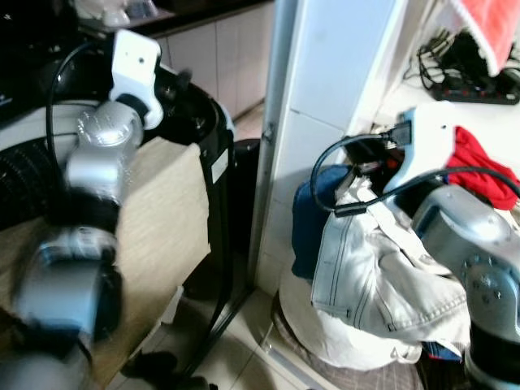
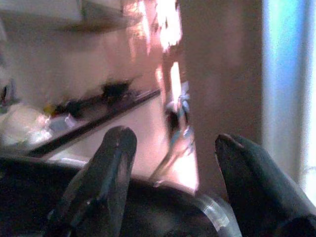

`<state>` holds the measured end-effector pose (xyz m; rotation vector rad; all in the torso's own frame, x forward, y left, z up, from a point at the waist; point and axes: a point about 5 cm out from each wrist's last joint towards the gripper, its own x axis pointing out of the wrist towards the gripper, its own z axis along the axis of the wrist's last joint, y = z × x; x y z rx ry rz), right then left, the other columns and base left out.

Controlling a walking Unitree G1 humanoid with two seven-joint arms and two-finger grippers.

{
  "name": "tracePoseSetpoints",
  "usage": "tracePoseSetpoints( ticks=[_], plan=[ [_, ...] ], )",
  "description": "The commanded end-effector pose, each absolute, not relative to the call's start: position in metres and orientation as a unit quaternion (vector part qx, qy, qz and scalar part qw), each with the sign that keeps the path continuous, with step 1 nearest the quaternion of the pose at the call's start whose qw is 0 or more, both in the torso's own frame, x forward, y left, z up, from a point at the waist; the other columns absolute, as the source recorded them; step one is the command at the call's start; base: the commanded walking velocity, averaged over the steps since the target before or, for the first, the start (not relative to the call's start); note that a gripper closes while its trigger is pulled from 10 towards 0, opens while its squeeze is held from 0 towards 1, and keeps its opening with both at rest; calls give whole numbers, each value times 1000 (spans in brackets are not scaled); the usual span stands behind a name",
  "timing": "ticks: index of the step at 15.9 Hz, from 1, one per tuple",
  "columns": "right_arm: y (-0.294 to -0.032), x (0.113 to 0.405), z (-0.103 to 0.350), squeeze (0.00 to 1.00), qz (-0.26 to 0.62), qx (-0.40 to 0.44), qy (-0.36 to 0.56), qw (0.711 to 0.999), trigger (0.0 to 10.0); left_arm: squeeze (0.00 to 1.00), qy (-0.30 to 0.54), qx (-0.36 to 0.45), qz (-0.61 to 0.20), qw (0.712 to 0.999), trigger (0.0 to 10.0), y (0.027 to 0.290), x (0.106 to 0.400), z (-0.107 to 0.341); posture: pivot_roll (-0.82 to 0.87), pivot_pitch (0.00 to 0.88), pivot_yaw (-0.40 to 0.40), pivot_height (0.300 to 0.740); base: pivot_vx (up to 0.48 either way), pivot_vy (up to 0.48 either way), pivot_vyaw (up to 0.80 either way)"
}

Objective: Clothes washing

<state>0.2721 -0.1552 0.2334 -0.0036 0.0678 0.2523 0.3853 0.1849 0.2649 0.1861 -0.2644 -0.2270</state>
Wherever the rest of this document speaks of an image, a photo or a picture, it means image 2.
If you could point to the black cooking pot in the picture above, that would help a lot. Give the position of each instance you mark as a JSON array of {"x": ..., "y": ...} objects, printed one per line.
[{"x": 114, "y": 89}]

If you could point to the white plastic bag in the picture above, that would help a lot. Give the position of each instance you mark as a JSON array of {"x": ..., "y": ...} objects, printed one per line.
[{"x": 22, "y": 123}]

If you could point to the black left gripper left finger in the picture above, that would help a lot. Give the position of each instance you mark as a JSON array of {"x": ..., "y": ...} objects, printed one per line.
[{"x": 108, "y": 177}]

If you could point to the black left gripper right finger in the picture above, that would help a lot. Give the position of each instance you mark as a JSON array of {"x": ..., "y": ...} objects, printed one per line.
[{"x": 254, "y": 180}]

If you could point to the dark kitchen counter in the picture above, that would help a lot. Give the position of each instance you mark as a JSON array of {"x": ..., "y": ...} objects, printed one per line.
[{"x": 93, "y": 118}]

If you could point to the overhead kitchen cabinet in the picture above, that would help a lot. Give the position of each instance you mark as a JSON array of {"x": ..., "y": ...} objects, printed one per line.
[{"x": 61, "y": 14}]

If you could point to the brown wooden cabinet panel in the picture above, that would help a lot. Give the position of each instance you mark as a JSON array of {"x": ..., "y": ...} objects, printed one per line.
[{"x": 223, "y": 93}]

